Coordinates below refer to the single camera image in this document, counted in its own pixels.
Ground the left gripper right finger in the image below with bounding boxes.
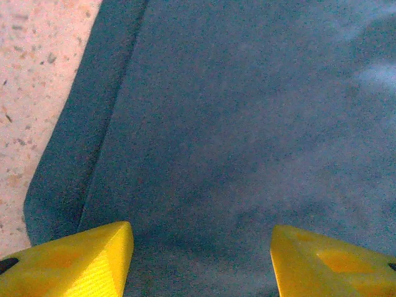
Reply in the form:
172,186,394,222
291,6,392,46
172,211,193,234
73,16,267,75
270,224,396,297

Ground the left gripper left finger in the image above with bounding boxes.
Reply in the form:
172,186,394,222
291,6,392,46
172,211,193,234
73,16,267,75
0,221,134,297

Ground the blue t-shirt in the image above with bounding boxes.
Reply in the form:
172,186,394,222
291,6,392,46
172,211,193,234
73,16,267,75
23,0,396,297

